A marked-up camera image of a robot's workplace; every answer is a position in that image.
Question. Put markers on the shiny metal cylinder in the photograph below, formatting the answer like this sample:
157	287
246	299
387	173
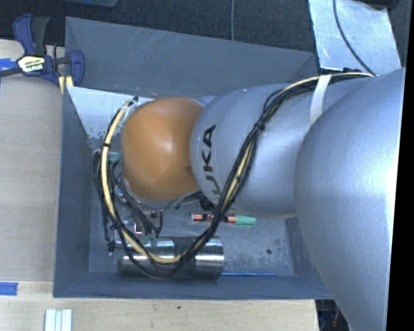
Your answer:
212	246
209	267

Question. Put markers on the copper pen with green cap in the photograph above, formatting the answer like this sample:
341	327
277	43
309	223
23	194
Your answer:
245	220

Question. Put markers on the thin blue stick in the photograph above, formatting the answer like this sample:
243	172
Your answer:
252	274

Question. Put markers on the pale wood board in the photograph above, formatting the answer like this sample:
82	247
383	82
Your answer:
23	182

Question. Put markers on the grey metal bin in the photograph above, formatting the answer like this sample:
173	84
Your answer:
186	63

